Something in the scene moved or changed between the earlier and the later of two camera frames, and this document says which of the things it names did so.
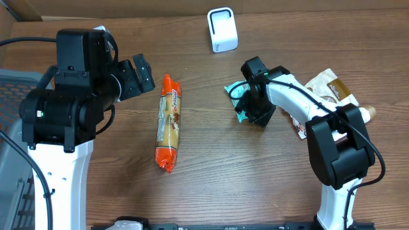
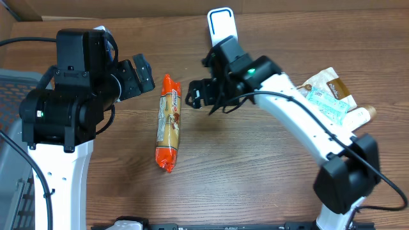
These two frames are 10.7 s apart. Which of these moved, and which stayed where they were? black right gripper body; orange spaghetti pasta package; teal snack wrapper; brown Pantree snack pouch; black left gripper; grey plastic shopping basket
Moved: black right gripper body; teal snack wrapper
Stayed: brown Pantree snack pouch; grey plastic shopping basket; black left gripper; orange spaghetti pasta package
